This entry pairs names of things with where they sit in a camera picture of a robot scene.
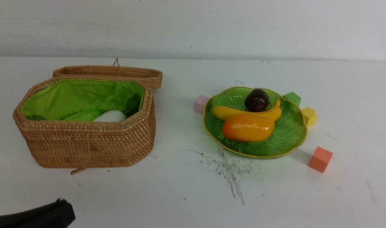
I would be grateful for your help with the yellow banana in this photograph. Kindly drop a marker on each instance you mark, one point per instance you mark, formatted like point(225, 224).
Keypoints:
point(223, 112)

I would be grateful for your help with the orange yellow mango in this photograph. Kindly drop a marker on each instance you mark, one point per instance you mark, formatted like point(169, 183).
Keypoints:
point(248, 128)

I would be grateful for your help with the orange foam cube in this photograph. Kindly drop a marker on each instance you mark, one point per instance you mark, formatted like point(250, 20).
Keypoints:
point(320, 159)

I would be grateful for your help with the pink foam cube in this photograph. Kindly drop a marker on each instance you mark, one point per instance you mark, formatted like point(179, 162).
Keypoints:
point(200, 103)

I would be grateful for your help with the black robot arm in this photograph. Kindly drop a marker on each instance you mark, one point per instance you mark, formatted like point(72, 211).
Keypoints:
point(58, 214)

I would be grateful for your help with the green leaf-shaped glass plate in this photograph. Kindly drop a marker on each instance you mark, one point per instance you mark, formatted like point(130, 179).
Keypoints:
point(290, 130)

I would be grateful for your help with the green foam cube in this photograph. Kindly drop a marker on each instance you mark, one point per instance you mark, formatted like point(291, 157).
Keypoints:
point(293, 97)

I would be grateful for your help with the dark purple mangosteen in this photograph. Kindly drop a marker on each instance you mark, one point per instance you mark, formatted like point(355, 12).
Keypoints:
point(257, 100)

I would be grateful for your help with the white radish with leaves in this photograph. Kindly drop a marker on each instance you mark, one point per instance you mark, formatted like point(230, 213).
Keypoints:
point(131, 107)

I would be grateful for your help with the yellow foam cube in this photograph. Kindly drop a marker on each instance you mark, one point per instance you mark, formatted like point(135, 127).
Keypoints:
point(310, 116)

